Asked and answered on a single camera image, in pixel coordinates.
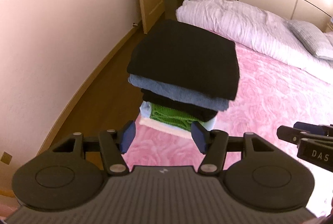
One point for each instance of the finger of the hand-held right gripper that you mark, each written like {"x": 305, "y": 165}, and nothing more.
{"x": 290, "y": 134}
{"x": 307, "y": 126}

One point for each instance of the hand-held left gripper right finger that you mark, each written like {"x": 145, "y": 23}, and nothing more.
{"x": 199, "y": 137}

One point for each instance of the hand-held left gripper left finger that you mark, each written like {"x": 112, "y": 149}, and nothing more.
{"x": 127, "y": 137}

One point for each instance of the black garment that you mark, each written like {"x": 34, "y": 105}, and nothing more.
{"x": 182, "y": 107}
{"x": 182, "y": 57}

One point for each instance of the folded light blue garment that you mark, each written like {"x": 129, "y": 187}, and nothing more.
{"x": 145, "y": 109}

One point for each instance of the folded black garment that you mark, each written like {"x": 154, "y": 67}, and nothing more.
{"x": 182, "y": 107}

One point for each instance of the folded white garment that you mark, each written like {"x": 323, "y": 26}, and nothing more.
{"x": 161, "y": 127}

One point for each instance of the folded green garment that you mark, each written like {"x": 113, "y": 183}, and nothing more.
{"x": 166, "y": 114}

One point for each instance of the pink floral blanket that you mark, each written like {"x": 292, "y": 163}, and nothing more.
{"x": 273, "y": 88}

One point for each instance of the grey textured cushion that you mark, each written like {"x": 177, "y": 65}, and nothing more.
{"x": 312, "y": 36}

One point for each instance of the metal door stopper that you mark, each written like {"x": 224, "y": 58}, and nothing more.
{"x": 135, "y": 24}

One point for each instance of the lilac striped duvet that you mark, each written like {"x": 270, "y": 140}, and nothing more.
{"x": 234, "y": 18}

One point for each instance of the beige wall socket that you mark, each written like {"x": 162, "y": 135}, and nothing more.
{"x": 5, "y": 158}

